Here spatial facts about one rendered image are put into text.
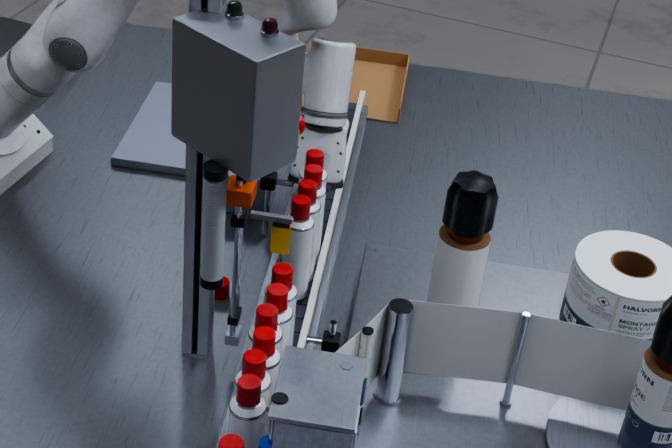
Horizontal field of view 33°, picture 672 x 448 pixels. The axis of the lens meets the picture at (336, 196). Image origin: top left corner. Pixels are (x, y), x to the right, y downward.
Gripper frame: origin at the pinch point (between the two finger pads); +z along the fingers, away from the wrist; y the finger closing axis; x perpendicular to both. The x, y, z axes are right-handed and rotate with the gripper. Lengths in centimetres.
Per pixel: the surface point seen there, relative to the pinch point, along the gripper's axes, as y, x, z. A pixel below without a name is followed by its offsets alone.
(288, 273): 1.1, -43.4, 0.6
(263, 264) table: -7.8, -2.1, 12.7
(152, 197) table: -34.1, 13.8, 7.0
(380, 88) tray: 7, 71, -14
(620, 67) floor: 104, 298, -8
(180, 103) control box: -17, -51, -25
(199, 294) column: -13.9, -33.9, 9.5
